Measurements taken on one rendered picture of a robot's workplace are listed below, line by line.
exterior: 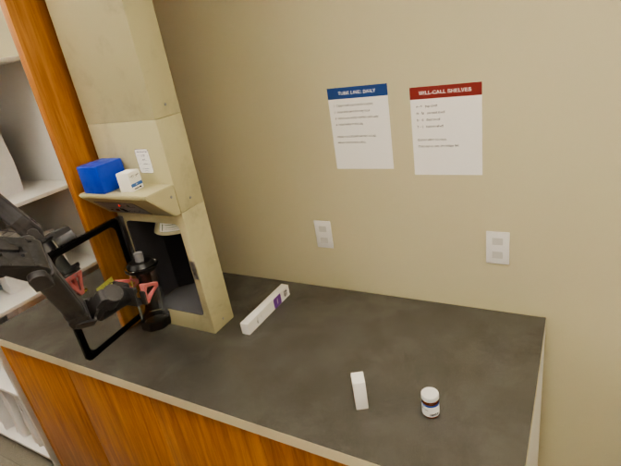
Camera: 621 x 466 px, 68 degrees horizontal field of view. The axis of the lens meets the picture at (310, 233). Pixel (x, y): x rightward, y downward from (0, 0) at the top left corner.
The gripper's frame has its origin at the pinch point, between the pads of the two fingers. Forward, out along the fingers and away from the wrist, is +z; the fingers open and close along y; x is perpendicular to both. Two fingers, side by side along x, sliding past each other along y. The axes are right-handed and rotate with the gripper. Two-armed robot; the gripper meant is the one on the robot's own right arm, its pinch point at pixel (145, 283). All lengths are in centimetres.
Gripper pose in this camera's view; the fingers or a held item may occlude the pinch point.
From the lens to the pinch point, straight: 165.2
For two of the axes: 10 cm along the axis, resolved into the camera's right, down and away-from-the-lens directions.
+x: 1.2, 9.3, 3.5
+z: 4.6, -3.7, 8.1
